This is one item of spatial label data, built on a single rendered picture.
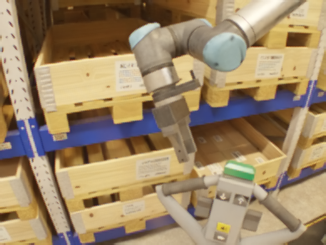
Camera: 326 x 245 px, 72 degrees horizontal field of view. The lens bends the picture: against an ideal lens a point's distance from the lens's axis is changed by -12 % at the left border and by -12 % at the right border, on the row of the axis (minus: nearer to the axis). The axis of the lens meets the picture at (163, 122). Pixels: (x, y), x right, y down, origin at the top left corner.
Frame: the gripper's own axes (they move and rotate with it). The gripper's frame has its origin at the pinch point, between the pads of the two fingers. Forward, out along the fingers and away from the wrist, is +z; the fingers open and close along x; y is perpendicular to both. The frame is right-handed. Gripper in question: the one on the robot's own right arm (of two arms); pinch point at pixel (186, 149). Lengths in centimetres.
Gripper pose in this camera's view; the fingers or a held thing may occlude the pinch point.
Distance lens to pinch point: 67.6
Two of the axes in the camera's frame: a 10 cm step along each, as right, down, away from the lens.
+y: -8.6, 2.8, 4.2
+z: 3.4, 9.4, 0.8
